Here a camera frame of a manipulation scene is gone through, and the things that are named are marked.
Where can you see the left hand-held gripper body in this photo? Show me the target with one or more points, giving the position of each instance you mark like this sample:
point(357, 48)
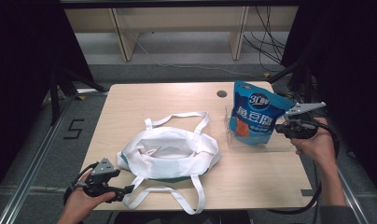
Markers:
point(98, 183)

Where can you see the blue snack bag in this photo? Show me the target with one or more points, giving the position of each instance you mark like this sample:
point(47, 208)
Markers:
point(258, 118)

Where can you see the white patterned tote bag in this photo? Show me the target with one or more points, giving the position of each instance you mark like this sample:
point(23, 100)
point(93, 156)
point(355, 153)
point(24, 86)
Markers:
point(171, 165)

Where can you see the black metal stand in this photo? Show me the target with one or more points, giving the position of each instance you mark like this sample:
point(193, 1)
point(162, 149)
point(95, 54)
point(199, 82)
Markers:
point(54, 99)
point(308, 90)

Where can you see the light wooden desk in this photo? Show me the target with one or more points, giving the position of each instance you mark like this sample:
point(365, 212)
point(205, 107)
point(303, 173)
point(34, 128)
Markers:
point(177, 18)

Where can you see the person's left hand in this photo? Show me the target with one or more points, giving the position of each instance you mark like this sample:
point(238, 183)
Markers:
point(80, 205)

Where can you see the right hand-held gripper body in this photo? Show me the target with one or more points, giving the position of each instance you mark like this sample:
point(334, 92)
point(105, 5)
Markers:
point(301, 130)

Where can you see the aluminium floor rail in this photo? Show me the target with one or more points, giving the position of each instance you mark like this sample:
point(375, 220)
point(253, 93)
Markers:
point(348, 193)
point(34, 168)

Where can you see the yellow floor tape piece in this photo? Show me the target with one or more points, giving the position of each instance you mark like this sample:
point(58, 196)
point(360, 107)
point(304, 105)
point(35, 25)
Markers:
point(267, 75)
point(80, 97)

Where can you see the black curtain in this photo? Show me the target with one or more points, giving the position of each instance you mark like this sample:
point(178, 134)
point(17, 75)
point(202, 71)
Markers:
point(21, 62)
point(357, 62)

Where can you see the person's right hand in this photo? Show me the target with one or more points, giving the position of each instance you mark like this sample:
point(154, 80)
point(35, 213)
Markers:
point(318, 146)

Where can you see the grey tape strip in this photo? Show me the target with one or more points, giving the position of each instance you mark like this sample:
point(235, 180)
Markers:
point(306, 193)

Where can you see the clear plastic box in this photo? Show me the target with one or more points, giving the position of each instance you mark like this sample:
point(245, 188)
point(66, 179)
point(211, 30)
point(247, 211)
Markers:
point(283, 143)

